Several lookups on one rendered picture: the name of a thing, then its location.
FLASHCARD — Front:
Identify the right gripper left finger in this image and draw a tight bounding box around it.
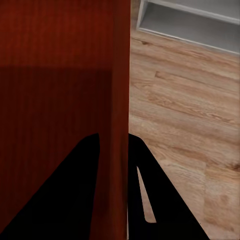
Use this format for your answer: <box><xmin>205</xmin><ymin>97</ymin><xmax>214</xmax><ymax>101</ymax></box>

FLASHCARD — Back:
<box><xmin>0</xmin><ymin>133</ymin><xmax>100</xmax><ymax>240</ymax></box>

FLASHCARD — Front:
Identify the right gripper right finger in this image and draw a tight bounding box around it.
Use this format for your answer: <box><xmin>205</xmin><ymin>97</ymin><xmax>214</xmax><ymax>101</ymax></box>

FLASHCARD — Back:
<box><xmin>127</xmin><ymin>133</ymin><xmax>210</xmax><ymax>240</ymax></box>

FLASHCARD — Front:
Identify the storage box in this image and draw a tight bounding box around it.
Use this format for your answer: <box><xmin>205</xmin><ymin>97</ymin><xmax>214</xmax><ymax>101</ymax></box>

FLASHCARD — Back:
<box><xmin>0</xmin><ymin>0</ymin><xmax>131</xmax><ymax>240</ymax></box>

